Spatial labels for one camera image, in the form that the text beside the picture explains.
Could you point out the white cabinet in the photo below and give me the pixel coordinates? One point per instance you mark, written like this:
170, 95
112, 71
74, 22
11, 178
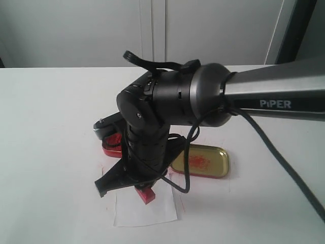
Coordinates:
97, 33

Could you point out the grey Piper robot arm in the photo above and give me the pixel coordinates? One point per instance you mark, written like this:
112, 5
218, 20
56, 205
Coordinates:
149, 106

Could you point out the white paper sheet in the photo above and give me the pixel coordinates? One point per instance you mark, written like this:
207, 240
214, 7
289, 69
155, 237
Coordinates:
131, 211

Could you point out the gold tin lid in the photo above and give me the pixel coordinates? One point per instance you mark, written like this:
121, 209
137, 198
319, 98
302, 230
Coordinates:
208, 161

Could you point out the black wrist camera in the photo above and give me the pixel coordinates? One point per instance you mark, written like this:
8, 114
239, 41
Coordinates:
110, 125

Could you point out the red ink pad tin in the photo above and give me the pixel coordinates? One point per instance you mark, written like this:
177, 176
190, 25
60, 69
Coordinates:
111, 145

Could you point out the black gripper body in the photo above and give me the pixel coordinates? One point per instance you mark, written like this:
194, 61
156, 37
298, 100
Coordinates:
145, 159

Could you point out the red stamp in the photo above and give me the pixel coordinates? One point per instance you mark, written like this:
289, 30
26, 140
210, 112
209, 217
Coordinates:
146, 194

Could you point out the dark vertical post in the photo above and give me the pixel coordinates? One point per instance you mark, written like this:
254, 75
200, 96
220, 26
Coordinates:
304, 35

